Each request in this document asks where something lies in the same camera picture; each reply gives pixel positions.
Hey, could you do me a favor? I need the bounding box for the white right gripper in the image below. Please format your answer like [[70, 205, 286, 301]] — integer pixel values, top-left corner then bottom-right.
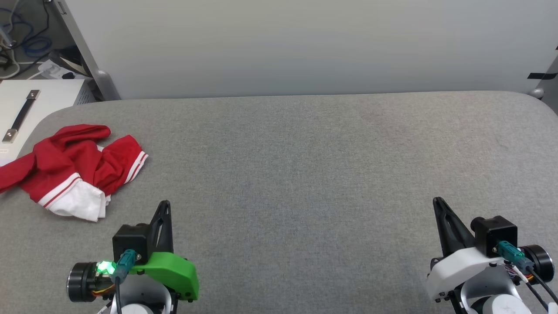
[[425, 197, 507, 301]]

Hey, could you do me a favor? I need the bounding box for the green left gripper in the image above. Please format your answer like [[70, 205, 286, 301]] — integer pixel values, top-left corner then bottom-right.
[[130, 201, 200, 301]]

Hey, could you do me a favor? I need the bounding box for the red white basketball jersey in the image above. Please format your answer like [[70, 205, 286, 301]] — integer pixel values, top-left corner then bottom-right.
[[0, 124, 149, 222]]

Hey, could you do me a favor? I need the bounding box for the grey fabric sofa cushion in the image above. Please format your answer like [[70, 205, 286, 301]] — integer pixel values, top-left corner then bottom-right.
[[0, 91, 558, 314]]

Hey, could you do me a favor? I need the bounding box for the white metal equipment case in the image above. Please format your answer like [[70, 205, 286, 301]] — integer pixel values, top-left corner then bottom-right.
[[0, 78, 96, 167]]

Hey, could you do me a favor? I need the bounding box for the white power strip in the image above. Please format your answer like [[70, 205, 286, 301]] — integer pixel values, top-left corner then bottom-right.
[[38, 59, 75, 80]]

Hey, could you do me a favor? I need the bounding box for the left camera cable teal plug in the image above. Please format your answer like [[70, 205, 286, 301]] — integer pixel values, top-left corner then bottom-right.
[[113, 249, 140, 314]]

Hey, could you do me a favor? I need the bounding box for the camera cable teal plug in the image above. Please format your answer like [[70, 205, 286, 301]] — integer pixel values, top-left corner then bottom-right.
[[496, 241, 558, 306], [113, 249, 140, 314]]

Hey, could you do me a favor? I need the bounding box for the right camera cable teal plug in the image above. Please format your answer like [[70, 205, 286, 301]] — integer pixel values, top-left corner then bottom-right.
[[496, 241, 558, 306]]

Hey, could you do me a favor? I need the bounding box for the black case handle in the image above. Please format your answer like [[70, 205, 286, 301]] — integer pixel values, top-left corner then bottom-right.
[[2, 90, 41, 143]]

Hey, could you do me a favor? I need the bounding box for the grey partition frame post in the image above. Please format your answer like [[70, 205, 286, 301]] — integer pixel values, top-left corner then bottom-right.
[[56, 0, 121, 101]]

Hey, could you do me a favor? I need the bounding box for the white floor cable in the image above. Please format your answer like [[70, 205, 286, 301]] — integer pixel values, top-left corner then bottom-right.
[[0, 44, 42, 80]]

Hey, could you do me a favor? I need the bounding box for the blue coiled cable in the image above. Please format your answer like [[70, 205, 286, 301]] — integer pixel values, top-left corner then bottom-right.
[[21, 17, 53, 58]]

